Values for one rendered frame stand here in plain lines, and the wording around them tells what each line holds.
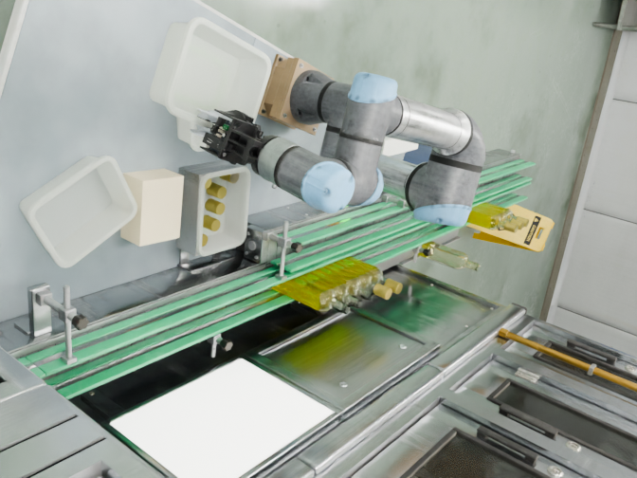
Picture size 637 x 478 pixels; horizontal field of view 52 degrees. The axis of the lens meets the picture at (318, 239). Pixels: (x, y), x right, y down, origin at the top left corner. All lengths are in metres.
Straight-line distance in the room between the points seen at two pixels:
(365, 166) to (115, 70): 0.69
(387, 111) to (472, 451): 0.88
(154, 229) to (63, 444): 0.79
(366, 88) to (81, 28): 0.67
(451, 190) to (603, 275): 6.48
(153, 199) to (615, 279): 6.65
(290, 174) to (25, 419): 0.50
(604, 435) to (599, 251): 5.98
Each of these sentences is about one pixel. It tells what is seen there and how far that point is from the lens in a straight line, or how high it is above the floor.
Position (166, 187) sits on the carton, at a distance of 1.60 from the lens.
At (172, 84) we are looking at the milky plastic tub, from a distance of 1.16.
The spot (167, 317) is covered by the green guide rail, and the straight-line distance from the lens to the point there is 1.58.
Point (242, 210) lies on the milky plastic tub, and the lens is 1.79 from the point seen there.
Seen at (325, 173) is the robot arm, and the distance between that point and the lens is 0.98.
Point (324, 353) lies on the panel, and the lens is 1.81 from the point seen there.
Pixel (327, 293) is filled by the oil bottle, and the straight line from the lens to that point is 1.79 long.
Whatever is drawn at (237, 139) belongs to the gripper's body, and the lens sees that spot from 1.10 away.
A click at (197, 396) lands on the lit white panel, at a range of 1.60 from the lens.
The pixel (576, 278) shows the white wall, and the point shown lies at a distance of 7.92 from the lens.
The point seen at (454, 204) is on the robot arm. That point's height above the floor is 1.44.
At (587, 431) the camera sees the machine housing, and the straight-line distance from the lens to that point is 1.85.
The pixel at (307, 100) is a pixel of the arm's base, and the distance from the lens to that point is 1.79.
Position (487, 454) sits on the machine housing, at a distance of 1.65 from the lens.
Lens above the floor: 2.01
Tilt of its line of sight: 34 degrees down
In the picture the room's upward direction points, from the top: 112 degrees clockwise
